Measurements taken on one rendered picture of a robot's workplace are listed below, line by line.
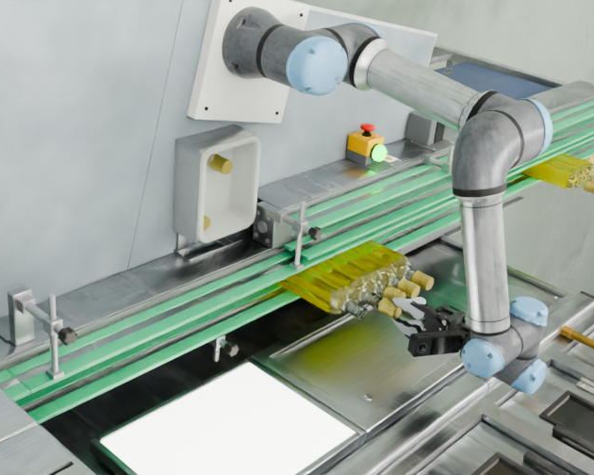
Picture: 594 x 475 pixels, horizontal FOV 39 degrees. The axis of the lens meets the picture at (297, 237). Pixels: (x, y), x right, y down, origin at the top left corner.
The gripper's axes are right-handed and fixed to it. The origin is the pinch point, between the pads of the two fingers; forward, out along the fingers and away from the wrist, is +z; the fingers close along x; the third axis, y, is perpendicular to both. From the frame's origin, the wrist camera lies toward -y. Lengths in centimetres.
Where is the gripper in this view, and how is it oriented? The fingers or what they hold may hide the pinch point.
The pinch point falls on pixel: (394, 310)
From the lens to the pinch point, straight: 191.5
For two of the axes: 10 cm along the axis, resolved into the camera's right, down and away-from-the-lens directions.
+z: -7.3, -3.7, 5.8
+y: 6.8, -2.7, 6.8
